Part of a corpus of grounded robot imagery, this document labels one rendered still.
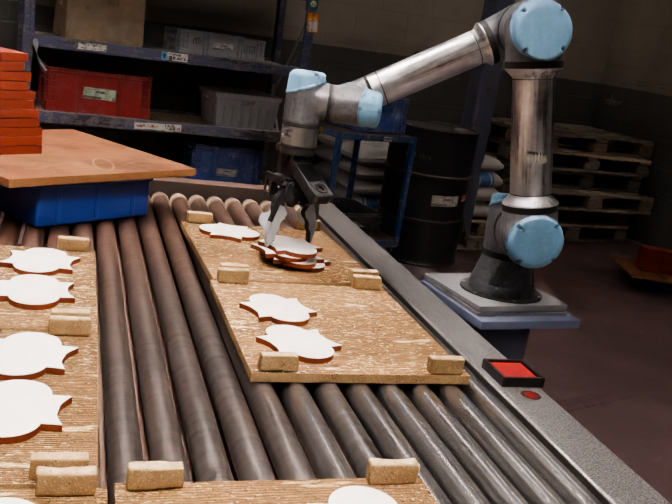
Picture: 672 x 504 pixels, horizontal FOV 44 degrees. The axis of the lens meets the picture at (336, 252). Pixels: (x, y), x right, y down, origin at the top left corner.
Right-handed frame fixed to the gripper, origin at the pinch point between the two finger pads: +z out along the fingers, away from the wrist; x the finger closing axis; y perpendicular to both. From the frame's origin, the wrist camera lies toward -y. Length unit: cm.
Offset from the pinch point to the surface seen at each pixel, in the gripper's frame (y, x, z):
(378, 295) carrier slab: -22.4, -6.1, 4.1
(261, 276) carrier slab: -7.0, 11.2, 4.1
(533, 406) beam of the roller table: -66, -1, 6
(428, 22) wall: 370, -387, -57
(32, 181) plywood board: 32, 43, -6
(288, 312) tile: -27.5, 19.2, 3.2
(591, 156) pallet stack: 252, -475, 26
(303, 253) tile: -6.4, 1.2, 0.1
